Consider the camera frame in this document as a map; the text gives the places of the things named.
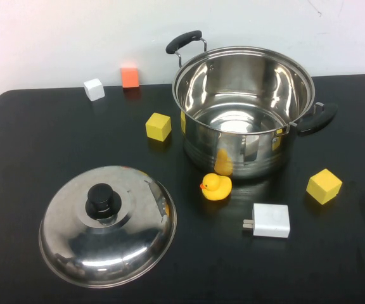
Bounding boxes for orange foam cube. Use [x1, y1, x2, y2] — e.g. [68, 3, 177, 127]
[120, 66, 140, 89]

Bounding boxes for stainless steel pot black handles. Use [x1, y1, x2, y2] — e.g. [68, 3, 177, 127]
[165, 30, 339, 181]

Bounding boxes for white power adapter plug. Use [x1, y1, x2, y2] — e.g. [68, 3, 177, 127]
[241, 203, 291, 239]

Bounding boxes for yellow foam cube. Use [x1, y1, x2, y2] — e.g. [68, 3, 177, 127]
[305, 168, 343, 205]
[144, 111, 172, 141]

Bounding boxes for steel lid with black knob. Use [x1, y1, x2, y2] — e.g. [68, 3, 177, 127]
[38, 165, 177, 289]

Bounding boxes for yellow rubber duck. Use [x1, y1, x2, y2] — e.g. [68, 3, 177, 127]
[200, 172, 233, 201]

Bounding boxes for white foam cube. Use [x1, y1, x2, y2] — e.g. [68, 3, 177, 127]
[83, 77, 106, 102]

